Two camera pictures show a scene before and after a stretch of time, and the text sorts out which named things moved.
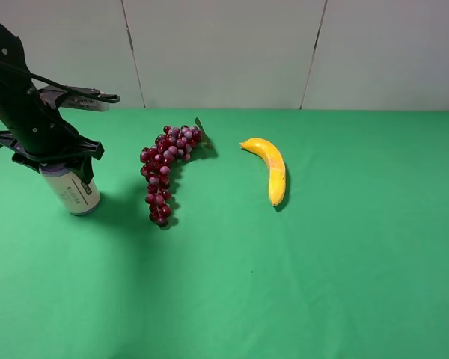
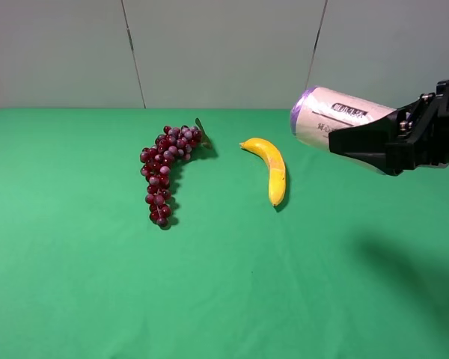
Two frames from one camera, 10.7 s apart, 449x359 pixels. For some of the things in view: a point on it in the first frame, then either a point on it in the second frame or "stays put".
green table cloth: [364, 259] stays put
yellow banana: [275, 164] stays put
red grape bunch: [173, 143] stays put
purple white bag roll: [76, 195] to [318, 111]
